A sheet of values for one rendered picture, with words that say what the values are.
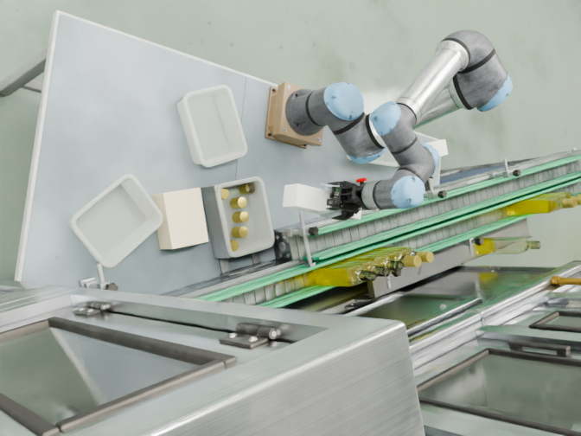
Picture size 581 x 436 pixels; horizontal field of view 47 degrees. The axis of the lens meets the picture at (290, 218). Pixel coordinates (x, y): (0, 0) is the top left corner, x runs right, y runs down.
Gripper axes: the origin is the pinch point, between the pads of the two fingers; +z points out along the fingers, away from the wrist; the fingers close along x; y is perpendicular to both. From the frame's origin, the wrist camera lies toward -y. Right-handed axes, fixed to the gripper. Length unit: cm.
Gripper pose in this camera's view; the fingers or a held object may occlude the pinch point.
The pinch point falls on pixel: (326, 202)
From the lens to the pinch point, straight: 188.8
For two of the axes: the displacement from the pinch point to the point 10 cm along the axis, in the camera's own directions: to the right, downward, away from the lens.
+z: -6.1, 0.4, 7.9
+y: -7.9, -1.5, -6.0
